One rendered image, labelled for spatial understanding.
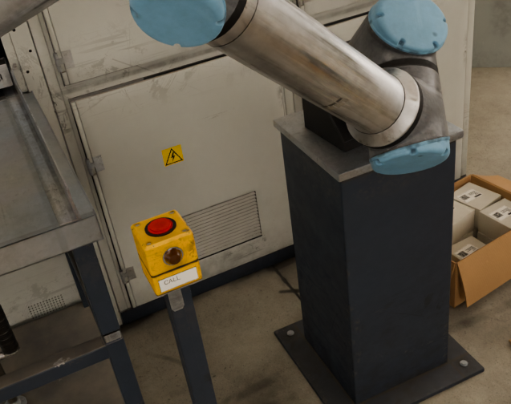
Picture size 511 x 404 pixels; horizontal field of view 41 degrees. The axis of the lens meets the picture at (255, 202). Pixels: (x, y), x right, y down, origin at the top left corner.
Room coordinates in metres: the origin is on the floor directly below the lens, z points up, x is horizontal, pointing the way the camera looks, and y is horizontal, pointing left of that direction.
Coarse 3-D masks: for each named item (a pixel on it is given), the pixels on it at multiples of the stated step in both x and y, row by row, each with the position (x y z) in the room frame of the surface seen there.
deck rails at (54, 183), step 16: (16, 80) 1.58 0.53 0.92; (16, 96) 1.64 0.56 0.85; (16, 112) 1.54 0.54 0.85; (32, 128) 1.43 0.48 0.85; (32, 144) 1.35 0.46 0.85; (32, 160) 1.27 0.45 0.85; (48, 160) 1.26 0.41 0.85; (48, 176) 1.19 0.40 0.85; (48, 192) 1.13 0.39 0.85; (64, 192) 1.12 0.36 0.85; (64, 208) 1.06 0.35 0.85; (64, 224) 1.01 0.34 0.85
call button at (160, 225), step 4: (156, 220) 0.89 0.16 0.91; (160, 220) 0.89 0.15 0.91; (164, 220) 0.89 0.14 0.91; (168, 220) 0.89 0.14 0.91; (152, 224) 0.88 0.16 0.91; (156, 224) 0.88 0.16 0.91; (160, 224) 0.88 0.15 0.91; (164, 224) 0.88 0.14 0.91; (168, 224) 0.88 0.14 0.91; (148, 228) 0.88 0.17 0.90; (152, 228) 0.87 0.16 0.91; (156, 228) 0.87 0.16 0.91; (160, 228) 0.87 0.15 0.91; (164, 228) 0.87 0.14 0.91; (168, 228) 0.87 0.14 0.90; (152, 232) 0.87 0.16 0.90; (156, 232) 0.86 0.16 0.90; (160, 232) 0.86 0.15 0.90
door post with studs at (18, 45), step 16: (16, 32) 1.67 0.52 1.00; (16, 48) 1.67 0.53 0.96; (32, 48) 1.68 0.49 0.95; (16, 64) 1.66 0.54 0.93; (32, 64) 1.68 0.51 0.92; (32, 80) 1.67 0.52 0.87; (48, 96) 1.68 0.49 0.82; (48, 112) 1.68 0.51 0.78; (64, 144) 1.68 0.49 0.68; (112, 304) 1.68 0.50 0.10
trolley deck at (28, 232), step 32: (32, 96) 1.64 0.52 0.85; (0, 128) 1.47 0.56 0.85; (0, 160) 1.30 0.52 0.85; (64, 160) 1.26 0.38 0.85; (0, 192) 1.17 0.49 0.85; (32, 192) 1.15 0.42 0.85; (0, 224) 1.05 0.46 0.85; (32, 224) 1.03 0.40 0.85; (96, 224) 1.03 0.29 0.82; (0, 256) 0.97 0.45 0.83; (32, 256) 0.99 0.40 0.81
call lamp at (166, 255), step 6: (174, 246) 0.85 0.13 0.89; (168, 252) 0.84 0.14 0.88; (174, 252) 0.84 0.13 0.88; (180, 252) 0.84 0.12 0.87; (162, 258) 0.84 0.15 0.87; (168, 258) 0.83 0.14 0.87; (174, 258) 0.83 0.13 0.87; (180, 258) 0.84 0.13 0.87; (168, 264) 0.83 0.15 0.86; (174, 264) 0.83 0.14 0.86
